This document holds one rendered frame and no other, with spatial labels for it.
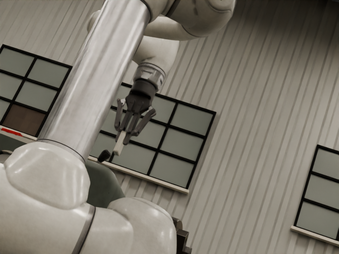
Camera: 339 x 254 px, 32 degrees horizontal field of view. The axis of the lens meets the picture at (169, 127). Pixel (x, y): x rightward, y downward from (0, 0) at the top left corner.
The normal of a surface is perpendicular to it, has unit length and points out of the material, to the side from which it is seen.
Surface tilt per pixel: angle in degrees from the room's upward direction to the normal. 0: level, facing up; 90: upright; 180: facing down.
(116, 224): 72
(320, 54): 90
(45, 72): 90
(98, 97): 85
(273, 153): 90
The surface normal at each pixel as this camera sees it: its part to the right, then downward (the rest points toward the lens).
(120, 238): 0.29, -0.46
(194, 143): -0.02, -0.42
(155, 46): 0.19, -0.22
